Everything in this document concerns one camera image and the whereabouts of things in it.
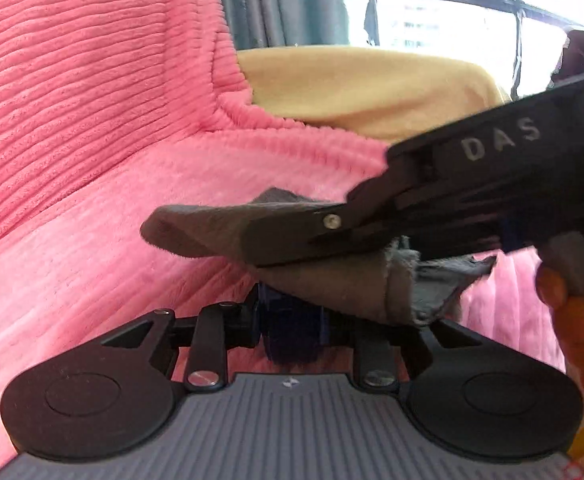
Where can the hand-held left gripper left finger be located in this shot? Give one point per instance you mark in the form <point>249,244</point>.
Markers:
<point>242,327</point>

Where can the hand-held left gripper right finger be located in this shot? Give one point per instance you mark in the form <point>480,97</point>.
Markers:
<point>374,355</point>

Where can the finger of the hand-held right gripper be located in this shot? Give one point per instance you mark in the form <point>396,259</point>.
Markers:
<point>292,237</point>

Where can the blue round container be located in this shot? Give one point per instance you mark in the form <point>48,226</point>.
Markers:
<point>292,332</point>

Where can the grey cleaning cloth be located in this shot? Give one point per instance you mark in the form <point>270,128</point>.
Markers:
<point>322,285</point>

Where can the yellow cloth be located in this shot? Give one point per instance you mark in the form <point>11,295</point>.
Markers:
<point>361,90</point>

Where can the hanging dark garment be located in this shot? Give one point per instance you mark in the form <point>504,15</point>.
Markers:
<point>370,20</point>

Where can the pink ribbed blanket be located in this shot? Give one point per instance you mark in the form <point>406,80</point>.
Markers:
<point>97,135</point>

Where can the grey curtain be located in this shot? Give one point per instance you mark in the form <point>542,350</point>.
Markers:
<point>282,0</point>

